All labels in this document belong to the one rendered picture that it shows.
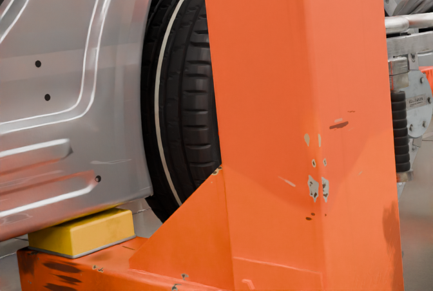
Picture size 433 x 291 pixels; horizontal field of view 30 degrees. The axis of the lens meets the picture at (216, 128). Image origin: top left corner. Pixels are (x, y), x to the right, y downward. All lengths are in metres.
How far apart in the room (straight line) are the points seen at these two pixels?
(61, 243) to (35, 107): 0.23
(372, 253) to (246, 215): 0.16
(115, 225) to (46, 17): 0.37
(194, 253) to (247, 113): 0.25
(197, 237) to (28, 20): 0.44
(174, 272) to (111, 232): 0.24
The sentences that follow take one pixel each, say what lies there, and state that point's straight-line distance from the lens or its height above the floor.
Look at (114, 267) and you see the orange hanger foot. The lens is 1.27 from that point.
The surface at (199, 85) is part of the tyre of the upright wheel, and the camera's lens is 1.42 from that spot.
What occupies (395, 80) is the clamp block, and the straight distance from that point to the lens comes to 1.32.
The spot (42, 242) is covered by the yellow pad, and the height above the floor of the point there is 0.70.
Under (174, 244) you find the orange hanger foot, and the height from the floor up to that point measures 0.73.
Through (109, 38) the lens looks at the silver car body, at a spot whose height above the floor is 1.03.
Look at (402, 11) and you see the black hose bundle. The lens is 1.64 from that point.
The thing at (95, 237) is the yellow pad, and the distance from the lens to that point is 1.37.
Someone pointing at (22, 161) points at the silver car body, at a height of 0.86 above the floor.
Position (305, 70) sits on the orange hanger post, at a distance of 0.91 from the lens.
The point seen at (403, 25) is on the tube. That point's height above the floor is 1.00.
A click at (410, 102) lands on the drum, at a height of 0.86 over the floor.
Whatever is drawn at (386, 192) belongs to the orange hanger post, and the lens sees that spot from 1.04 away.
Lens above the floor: 1.04
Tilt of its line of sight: 8 degrees down
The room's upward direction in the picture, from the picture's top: 6 degrees counter-clockwise
